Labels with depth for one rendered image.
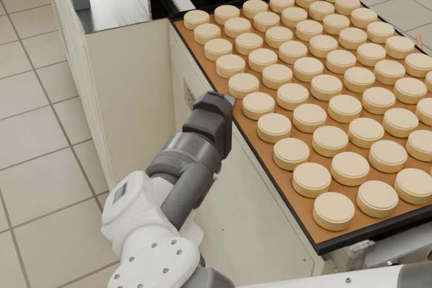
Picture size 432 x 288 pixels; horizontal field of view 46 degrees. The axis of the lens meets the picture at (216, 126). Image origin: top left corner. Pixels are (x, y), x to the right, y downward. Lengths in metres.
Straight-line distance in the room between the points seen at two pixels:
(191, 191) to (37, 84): 1.93
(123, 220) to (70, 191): 1.39
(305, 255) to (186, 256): 0.40
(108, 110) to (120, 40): 0.20
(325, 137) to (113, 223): 0.33
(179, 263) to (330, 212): 0.32
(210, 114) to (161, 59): 0.52
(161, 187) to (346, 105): 0.33
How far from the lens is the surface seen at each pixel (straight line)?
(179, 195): 0.61
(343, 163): 0.72
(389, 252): 0.75
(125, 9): 1.23
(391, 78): 0.90
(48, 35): 2.85
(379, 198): 0.69
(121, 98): 1.28
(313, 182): 0.69
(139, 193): 0.59
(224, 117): 0.74
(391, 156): 0.75
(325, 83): 0.85
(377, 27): 1.03
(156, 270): 0.39
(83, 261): 1.76
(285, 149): 0.72
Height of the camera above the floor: 1.43
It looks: 42 degrees down
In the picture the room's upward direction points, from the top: straight up
